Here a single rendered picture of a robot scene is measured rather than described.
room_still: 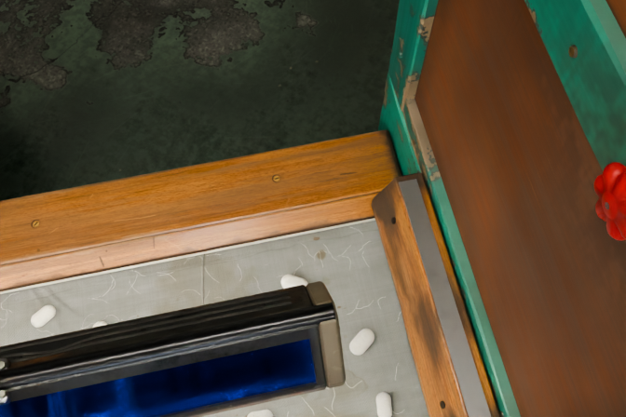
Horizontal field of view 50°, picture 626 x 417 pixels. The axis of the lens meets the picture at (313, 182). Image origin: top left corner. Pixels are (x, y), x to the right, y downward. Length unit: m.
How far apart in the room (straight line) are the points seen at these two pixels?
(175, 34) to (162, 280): 1.25
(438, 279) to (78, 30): 1.58
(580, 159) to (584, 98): 0.06
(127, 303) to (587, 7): 0.65
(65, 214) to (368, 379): 0.44
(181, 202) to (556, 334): 0.51
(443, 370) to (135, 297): 0.39
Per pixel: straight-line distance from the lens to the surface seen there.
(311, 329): 0.47
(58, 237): 0.92
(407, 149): 0.86
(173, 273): 0.89
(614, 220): 0.39
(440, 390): 0.76
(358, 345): 0.83
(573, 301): 0.54
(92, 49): 2.07
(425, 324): 0.76
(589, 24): 0.42
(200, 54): 1.99
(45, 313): 0.90
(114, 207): 0.92
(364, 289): 0.87
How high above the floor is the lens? 1.57
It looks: 64 degrees down
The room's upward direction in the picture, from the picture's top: straight up
